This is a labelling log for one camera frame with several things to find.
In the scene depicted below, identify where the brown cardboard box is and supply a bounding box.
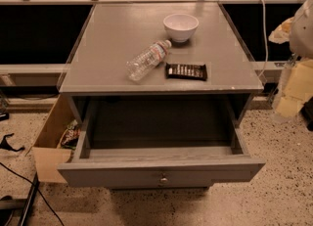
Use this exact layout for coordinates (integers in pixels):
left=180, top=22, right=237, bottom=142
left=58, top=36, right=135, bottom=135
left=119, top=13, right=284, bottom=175
left=32, top=96, right=74, bottom=183

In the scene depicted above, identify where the clear plastic water bottle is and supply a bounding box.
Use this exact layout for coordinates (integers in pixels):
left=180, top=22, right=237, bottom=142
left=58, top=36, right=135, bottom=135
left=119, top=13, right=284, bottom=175
left=126, top=40, right=172, bottom=81

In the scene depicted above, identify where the black metal floor stand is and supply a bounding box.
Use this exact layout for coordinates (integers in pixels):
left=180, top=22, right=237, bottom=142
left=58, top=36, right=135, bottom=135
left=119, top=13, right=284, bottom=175
left=0, top=175, right=39, bottom=226

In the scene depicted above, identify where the grey wooden nightstand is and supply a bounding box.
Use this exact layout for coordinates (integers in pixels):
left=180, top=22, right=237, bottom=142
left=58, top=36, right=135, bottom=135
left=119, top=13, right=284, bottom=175
left=56, top=1, right=268, bottom=192

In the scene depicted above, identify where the black floor cable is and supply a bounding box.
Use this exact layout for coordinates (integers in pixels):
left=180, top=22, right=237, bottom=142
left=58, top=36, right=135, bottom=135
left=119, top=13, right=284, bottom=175
left=0, top=161, right=66, bottom=226

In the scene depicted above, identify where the open grey top drawer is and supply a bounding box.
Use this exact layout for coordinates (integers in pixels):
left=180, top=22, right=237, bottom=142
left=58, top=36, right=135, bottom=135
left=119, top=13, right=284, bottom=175
left=58, top=95, right=265, bottom=189

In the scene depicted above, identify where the black clip on floor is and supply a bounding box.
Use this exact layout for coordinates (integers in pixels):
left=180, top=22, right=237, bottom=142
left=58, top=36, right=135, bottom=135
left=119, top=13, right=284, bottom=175
left=0, top=133, right=25, bottom=152

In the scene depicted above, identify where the dark chocolate bar wrapper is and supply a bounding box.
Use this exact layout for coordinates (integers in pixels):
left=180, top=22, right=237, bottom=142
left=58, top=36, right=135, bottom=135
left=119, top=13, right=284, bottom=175
left=165, top=64, right=207, bottom=81

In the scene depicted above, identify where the round metal drawer knob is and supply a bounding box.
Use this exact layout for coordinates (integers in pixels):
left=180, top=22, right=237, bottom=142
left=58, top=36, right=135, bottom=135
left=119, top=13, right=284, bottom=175
left=159, top=174, right=168, bottom=185

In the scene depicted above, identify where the colourful snack bag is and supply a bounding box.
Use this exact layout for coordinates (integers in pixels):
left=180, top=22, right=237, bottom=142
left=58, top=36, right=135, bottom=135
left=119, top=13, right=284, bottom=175
left=58, top=119, right=80, bottom=150

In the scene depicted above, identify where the white ceramic bowl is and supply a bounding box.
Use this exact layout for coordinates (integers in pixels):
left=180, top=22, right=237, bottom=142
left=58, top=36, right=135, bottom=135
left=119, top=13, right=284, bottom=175
left=163, top=14, right=199, bottom=42

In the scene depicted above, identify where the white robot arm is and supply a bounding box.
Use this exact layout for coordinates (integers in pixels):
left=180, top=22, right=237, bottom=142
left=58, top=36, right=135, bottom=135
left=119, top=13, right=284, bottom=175
left=269, top=0, right=313, bottom=118

